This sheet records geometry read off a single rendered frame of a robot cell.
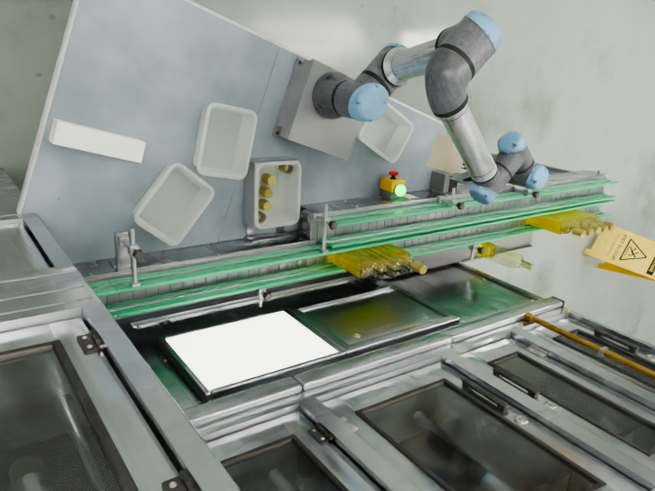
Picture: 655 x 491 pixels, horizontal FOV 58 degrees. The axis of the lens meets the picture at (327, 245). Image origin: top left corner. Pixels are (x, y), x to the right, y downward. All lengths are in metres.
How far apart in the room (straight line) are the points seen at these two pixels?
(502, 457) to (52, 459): 1.00
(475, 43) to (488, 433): 0.95
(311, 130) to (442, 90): 0.63
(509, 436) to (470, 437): 0.10
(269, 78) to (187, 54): 0.29
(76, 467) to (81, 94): 1.19
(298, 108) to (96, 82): 0.61
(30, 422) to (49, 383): 0.10
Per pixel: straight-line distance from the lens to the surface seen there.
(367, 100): 1.83
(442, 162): 2.03
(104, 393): 0.96
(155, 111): 1.87
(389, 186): 2.31
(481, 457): 1.49
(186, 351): 1.73
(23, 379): 1.04
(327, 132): 2.04
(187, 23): 1.89
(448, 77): 1.49
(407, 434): 1.51
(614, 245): 5.19
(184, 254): 1.92
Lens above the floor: 2.50
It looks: 50 degrees down
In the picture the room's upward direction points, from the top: 118 degrees clockwise
